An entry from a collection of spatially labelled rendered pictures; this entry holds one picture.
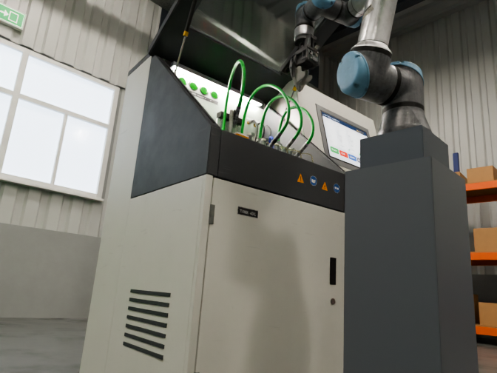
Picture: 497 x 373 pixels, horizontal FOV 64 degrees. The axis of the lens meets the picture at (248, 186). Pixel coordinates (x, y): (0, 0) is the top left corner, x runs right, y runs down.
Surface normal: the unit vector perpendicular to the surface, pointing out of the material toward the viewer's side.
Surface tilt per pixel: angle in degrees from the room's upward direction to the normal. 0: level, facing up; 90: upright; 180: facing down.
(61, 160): 90
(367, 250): 90
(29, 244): 90
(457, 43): 90
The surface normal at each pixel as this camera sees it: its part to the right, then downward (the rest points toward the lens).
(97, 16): 0.71, -0.13
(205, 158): -0.77, -0.22
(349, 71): -0.93, -0.04
